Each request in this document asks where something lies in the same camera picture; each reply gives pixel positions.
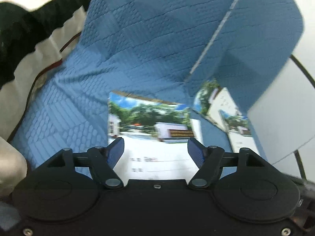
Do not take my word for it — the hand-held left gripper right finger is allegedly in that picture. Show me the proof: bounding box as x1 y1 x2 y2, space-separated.
187 138 269 190

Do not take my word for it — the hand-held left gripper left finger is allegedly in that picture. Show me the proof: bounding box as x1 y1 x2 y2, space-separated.
45 137 125 190

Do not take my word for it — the photo cover booklet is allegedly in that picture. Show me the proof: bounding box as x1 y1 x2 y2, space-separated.
107 91 200 180
193 79 243 131
219 110 262 159

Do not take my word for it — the cream cloth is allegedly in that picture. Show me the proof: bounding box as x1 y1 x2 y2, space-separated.
0 5 86 197

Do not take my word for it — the blue quilted cushion cover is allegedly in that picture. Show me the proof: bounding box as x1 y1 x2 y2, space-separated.
10 0 306 180

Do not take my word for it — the grey cloth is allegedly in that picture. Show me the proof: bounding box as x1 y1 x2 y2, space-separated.
0 200 21 230

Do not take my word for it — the orange black white striped blanket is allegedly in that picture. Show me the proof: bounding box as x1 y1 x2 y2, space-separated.
0 0 99 91

